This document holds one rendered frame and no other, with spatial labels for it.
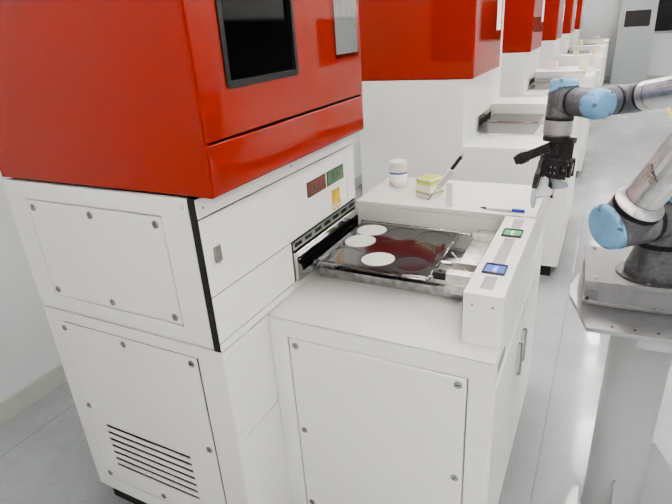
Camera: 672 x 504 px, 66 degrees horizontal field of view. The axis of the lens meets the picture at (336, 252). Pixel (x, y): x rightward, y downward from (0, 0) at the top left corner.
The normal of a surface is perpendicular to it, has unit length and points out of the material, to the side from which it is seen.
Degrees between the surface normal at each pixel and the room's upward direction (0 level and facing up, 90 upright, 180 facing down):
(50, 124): 90
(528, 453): 0
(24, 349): 90
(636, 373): 90
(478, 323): 90
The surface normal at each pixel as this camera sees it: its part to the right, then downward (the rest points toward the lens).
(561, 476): -0.06, -0.92
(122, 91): -0.44, 0.38
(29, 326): 0.89, 0.13
